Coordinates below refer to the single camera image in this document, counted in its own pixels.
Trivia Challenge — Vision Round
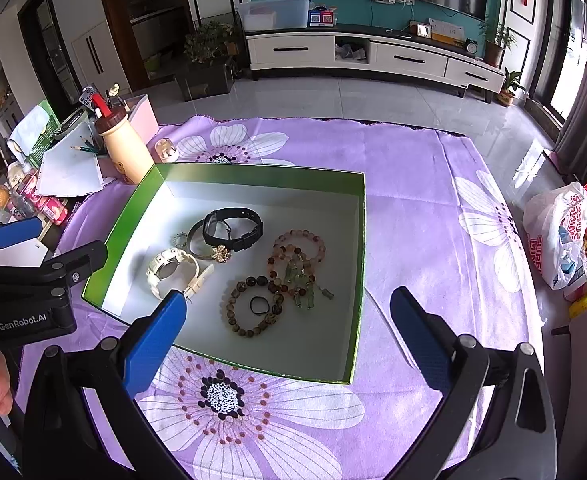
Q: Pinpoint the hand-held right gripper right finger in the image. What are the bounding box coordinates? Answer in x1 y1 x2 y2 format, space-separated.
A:
389 286 559 480

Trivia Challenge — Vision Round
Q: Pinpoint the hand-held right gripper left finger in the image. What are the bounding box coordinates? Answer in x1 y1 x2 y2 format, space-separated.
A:
21 290 189 480

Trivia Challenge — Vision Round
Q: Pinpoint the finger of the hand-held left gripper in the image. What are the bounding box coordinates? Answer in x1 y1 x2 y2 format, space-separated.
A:
0 240 108 292
0 216 43 267

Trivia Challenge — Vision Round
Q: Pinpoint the cream wrist watch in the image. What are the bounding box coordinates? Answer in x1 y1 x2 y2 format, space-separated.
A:
146 249 215 306

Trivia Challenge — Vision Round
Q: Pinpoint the brown bead bracelet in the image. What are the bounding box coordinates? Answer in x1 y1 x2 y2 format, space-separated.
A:
220 274 285 338

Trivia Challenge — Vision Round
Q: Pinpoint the silver bangle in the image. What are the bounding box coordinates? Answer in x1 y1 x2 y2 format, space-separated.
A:
188 220 224 262

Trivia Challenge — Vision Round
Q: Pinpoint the green jade bracelet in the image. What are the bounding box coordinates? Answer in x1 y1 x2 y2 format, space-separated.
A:
284 260 335 311

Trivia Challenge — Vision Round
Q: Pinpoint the green cardboard box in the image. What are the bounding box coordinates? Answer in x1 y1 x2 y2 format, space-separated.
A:
82 162 367 386

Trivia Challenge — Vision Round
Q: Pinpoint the black wrist watch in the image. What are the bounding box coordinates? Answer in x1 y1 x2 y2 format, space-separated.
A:
202 207 264 252

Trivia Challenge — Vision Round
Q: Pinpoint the pink bead bracelet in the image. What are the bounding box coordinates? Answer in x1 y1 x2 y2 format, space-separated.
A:
272 229 325 267

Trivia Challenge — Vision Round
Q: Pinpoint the white card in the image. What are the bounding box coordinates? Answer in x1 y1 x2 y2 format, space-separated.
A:
0 240 49 268

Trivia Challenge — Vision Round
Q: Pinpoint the pink snack packet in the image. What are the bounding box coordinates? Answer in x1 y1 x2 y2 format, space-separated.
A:
21 180 69 226

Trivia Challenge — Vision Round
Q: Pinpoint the white paper folder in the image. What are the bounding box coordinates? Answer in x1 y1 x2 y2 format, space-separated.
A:
36 122 105 198

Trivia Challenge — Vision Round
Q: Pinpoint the green packet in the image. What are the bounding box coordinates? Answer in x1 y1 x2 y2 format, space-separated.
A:
26 100 62 168

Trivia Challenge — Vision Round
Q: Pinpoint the beige bottle-shaped pen holder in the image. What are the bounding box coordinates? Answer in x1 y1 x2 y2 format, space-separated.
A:
95 110 154 185

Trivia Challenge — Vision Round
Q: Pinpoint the purple floral cloth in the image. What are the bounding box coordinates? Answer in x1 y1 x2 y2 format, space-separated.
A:
16 115 549 480

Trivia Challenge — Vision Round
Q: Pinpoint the cream paw toy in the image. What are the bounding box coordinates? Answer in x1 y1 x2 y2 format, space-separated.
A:
154 138 179 163

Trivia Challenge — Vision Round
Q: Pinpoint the pink box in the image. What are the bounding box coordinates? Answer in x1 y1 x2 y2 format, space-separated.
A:
124 94 160 161

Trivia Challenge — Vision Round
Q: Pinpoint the yellow flat packet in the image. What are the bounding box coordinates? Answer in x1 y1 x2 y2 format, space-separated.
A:
568 287 587 320

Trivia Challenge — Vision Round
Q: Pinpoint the cream figurine stick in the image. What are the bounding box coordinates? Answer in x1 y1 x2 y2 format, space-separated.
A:
106 82 127 111

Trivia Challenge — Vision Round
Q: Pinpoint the white printed plastic bag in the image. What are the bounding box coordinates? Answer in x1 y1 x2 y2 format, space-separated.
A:
522 181 587 291

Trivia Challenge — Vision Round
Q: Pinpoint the grey chair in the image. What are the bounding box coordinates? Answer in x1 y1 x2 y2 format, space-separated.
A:
548 300 587 480

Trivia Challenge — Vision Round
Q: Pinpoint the dark planter with plant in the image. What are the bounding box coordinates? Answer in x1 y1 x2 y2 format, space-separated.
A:
176 20 244 102

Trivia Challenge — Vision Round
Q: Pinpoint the small potted plant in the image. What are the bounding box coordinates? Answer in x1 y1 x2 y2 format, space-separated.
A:
497 67 529 107

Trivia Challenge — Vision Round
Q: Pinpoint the tall potted plant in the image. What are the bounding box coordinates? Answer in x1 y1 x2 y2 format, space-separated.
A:
478 15 517 68

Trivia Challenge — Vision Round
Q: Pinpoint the white tv cabinet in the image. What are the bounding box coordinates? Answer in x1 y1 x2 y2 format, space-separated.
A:
245 27 505 103

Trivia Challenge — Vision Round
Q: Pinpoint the yellow box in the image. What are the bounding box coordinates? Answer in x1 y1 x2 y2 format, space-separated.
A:
429 17 465 45

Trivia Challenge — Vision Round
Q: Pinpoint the translucent storage box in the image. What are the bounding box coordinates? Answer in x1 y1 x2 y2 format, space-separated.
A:
237 0 313 31

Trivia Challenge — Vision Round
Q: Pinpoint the red bead bracelet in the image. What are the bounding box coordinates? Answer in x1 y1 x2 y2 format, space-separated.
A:
266 252 319 297

